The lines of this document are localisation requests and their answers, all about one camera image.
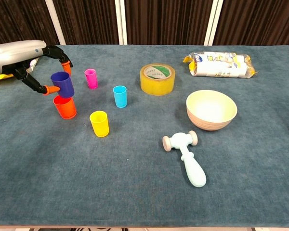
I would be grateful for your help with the pink plastic cup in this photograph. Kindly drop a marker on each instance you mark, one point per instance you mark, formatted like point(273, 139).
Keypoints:
point(92, 80)

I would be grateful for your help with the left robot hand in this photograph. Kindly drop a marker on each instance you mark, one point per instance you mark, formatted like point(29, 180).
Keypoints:
point(17, 54)

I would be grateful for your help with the light blue toy hammer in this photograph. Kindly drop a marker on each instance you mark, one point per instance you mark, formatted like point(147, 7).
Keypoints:
point(193, 170)

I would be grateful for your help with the yellow plastic cup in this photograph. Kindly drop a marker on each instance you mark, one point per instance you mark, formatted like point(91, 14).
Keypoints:
point(100, 127)

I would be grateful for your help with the orange plastic cup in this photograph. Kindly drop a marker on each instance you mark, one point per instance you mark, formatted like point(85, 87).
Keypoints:
point(66, 110)

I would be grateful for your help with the yellowish packing tape roll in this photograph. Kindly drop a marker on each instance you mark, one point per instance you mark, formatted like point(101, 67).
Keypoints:
point(156, 86)

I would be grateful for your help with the light blue plastic cup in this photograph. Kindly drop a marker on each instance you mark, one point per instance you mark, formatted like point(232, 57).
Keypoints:
point(120, 98)

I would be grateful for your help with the white screen frame post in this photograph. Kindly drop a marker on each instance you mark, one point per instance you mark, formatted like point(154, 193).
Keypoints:
point(55, 21)
point(213, 21)
point(121, 21)

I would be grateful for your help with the teal table cloth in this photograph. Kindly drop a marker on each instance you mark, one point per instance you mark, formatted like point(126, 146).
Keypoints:
point(135, 180)

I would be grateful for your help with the white rolls plastic pack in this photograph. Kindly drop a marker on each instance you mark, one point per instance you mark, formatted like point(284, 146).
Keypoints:
point(219, 66)

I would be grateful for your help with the dark blue plastic cup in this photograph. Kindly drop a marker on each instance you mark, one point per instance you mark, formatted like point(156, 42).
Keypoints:
point(63, 86)

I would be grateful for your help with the dark slatted screen panel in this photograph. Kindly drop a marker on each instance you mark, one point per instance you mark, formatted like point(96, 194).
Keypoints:
point(17, 19)
point(86, 21)
point(260, 21)
point(166, 21)

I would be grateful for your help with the cream and pink bowl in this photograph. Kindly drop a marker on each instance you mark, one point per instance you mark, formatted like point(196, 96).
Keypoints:
point(210, 108)

